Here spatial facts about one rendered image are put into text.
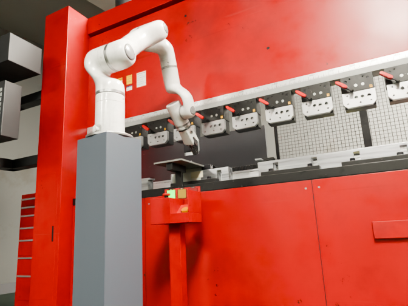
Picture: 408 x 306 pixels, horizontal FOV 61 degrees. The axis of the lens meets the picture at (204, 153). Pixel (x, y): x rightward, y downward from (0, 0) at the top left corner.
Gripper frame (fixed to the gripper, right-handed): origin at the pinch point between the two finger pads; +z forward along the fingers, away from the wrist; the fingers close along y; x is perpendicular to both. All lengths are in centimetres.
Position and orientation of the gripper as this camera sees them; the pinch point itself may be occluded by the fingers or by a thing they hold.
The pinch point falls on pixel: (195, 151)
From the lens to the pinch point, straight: 202.5
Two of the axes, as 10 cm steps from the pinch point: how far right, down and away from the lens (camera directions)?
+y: -6.1, -0.4, 8.0
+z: 3.9, 8.6, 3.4
